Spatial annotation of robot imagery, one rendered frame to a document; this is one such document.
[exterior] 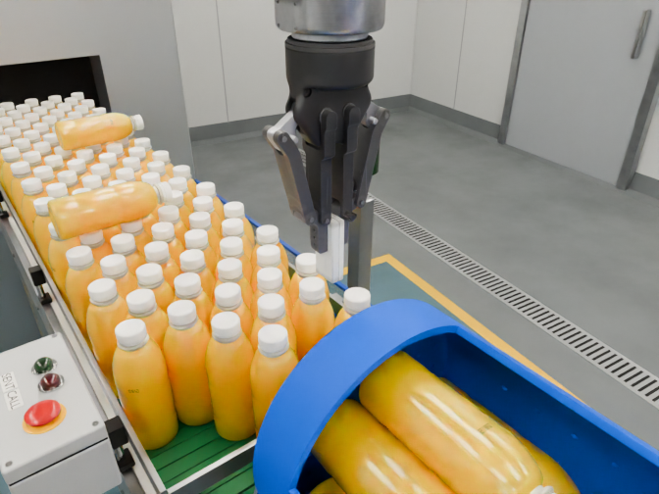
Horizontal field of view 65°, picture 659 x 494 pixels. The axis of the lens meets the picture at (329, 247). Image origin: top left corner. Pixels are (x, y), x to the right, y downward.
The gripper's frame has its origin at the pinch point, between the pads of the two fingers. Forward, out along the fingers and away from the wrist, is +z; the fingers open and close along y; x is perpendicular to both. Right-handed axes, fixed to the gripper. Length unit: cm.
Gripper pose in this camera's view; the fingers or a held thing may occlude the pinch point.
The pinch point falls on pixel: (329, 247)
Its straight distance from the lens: 52.9
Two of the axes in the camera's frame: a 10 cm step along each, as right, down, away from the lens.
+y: -8.0, 3.0, -5.2
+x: 6.1, 4.0, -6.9
